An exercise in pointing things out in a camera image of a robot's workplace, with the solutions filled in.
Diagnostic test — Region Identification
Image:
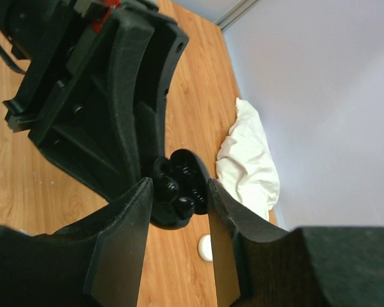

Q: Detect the white crumpled cloth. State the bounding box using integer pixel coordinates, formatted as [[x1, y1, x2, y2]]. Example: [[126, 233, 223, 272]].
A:
[[216, 98, 280, 221]]

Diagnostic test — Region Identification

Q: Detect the black earbud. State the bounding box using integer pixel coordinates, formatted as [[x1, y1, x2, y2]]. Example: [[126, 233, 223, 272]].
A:
[[173, 197, 195, 220], [155, 175, 179, 203]]

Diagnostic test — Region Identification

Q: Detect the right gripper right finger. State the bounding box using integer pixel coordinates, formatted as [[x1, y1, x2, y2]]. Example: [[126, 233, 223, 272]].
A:
[[208, 179, 384, 306]]

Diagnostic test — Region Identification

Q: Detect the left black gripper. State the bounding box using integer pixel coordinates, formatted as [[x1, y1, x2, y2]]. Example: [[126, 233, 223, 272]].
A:
[[0, 1, 153, 201]]

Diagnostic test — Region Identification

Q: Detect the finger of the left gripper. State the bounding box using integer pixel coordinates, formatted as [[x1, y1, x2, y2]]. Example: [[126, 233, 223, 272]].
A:
[[133, 22, 189, 177]]

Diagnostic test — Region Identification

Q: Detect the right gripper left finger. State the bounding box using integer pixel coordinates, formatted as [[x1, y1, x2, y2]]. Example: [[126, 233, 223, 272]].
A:
[[0, 178, 153, 306]]

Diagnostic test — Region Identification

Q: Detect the black charging case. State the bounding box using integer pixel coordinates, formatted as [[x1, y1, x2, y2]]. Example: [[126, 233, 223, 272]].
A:
[[150, 148, 211, 230]]

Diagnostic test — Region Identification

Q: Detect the white round charging case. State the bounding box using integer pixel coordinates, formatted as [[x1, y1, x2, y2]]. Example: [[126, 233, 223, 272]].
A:
[[198, 235, 213, 262]]

